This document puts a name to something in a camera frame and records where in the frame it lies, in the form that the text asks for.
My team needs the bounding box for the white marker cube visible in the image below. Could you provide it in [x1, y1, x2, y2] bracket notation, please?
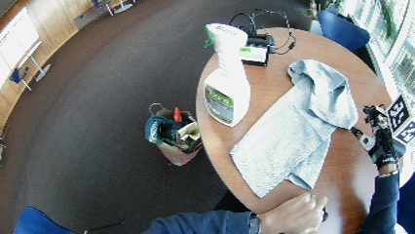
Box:
[386, 94, 415, 146]

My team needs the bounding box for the silver wristwatch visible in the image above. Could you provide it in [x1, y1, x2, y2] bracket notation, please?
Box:
[247, 212, 263, 234]

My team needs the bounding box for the grey towel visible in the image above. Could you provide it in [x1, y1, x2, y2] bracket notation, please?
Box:
[229, 58, 359, 199]

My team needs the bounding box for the black device with green label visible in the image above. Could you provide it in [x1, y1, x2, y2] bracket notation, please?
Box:
[238, 33, 278, 67]

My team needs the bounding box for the white spray bottle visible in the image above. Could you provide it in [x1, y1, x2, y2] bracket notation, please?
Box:
[202, 22, 253, 128]

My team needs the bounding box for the paper bag with clothes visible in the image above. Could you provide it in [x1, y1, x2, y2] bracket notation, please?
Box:
[144, 102, 203, 167]

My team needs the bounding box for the small blue chair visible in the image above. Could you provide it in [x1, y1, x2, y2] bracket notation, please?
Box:
[8, 65, 33, 92]

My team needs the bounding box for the black cable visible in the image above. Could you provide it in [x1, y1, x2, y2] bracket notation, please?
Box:
[227, 8, 298, 56]

